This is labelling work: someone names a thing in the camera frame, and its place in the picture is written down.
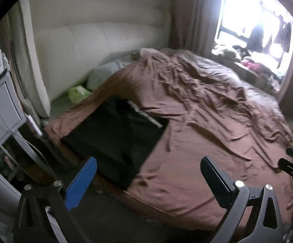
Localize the white bedside cabinet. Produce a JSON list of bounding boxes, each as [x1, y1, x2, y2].
[[0, 72, 26, 145]]

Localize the white padded headboard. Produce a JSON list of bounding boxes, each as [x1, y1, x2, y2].
[[19, 0, 171, 117]]

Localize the pink clothes on windowsill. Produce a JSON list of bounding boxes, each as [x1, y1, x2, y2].
[[241, 59, 263, 74]]

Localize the white pillow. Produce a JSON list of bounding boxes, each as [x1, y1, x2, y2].
[[86, 59, 134, 92]]

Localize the green tissue pack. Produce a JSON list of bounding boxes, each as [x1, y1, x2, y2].
[[67, 86, 91, 104]]

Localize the brown bed blanket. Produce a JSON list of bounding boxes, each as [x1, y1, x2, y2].
[[45, 50, 293, 230]]

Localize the black garment with patterned trim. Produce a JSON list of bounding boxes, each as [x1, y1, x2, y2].
[[61, 95, 169, 190]]

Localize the beige window curtain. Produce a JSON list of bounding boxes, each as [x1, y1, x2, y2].
[[169, 0, 222, 58]]

